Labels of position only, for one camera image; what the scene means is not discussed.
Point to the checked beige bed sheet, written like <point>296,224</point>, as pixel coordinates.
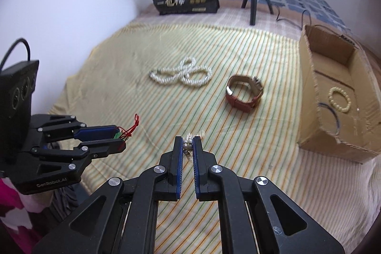
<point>284,22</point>

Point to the blue thin bangle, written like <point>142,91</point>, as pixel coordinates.
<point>329,119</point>

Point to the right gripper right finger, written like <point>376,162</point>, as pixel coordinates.
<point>205,188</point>

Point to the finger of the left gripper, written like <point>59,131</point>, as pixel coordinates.
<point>96,133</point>
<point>99,148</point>

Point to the open cardboard box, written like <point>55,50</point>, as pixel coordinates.
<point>336,72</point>

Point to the brown leather wrist watch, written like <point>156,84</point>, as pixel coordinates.
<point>243,92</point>

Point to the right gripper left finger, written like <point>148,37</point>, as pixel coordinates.
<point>173,163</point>

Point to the yellow striped cloth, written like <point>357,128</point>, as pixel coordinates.
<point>174,77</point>

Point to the pink left sleeve forearm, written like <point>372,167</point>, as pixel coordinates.
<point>16,219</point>

